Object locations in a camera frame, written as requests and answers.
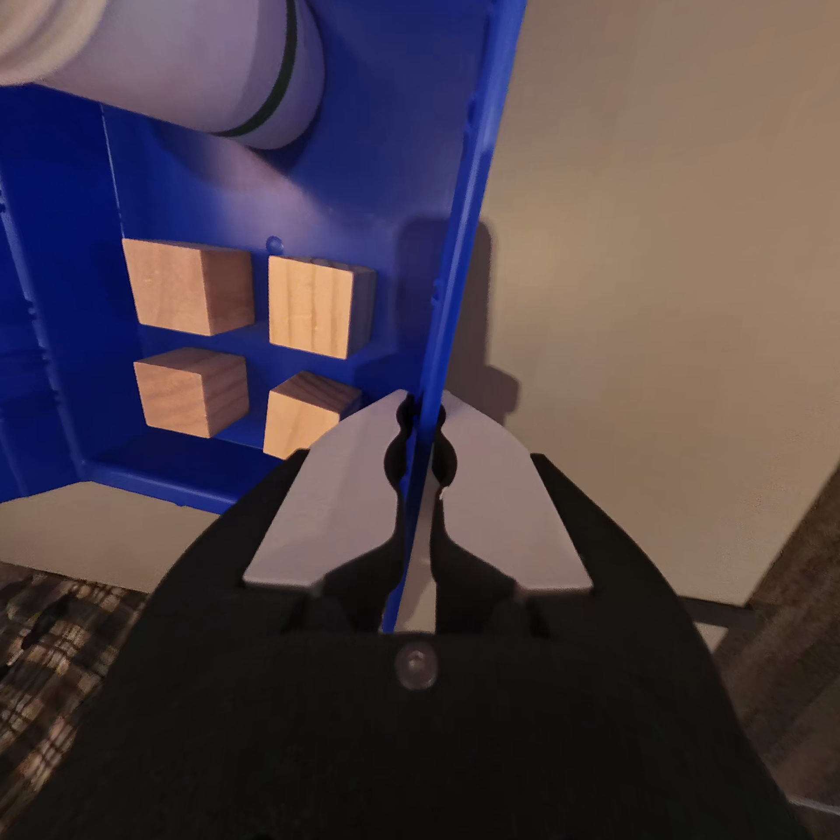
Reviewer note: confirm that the person's plaid shirt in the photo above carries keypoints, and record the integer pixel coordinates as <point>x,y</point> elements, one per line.
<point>52,656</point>

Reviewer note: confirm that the grey table frame bar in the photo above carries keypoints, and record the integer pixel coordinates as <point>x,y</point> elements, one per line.
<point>715,613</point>

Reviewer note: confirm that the blue plastic bin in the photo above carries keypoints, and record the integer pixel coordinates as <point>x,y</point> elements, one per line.
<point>197,197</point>

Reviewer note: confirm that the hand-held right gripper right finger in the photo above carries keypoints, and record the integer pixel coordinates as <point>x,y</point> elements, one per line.
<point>505,525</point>

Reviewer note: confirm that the wooden cube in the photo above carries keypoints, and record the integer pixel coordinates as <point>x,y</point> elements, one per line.
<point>184,289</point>
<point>302,413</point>
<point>184,394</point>
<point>315,308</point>

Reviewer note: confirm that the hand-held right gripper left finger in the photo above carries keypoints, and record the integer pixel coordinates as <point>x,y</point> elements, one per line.
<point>328,512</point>

